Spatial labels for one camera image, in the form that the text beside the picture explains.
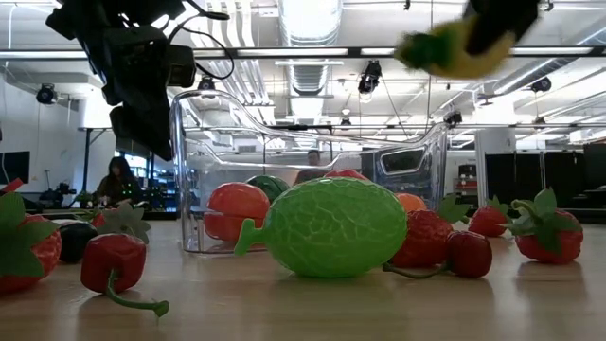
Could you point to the red toy tomato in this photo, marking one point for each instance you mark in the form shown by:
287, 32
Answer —
237, 208

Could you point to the blue storage shelf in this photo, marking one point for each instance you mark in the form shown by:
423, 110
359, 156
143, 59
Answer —
163, 189

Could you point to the person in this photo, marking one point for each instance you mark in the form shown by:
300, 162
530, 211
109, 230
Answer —
310, 176
118, 187

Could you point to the black background rig frame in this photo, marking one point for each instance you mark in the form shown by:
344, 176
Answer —
86, 156

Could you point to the red flat board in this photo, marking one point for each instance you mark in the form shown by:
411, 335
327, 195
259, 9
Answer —
12, 186

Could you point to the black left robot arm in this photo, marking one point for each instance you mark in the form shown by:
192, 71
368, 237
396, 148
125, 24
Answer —
94, 14

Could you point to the white pillar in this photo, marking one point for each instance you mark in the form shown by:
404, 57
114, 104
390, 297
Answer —
494, 142

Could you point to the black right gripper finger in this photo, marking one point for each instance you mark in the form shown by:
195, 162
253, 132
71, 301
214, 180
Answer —
502, 21

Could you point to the silver ceiling duct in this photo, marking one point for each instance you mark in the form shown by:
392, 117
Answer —
310, 19

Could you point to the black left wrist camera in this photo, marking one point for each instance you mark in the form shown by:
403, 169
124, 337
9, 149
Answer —
182, 66

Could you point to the orange toy orange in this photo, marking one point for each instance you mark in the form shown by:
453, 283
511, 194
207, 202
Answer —
411, 202

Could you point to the black wall monitor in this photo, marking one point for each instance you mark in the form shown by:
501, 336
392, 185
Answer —
14, 166

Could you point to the dark purple toy plum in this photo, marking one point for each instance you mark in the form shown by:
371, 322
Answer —
76, 241

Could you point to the yellow toy lemon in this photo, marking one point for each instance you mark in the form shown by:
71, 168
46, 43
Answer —
454, 61

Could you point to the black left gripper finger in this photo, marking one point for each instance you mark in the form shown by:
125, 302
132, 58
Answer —
158, 132
127, 120

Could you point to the red toy apple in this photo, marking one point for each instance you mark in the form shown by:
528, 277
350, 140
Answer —
345, 174

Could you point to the light green toy melon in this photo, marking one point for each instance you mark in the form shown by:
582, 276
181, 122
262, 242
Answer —
331, 227

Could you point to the black partition panels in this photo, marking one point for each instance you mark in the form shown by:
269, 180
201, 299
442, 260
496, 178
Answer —
530, 175

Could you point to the black background robot arm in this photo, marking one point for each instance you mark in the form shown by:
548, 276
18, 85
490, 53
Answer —
57, 194

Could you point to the clear plastic container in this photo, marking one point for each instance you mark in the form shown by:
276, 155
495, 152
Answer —
182, 166

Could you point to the black overhead camera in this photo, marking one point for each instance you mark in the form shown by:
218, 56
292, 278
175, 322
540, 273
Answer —
370, 78

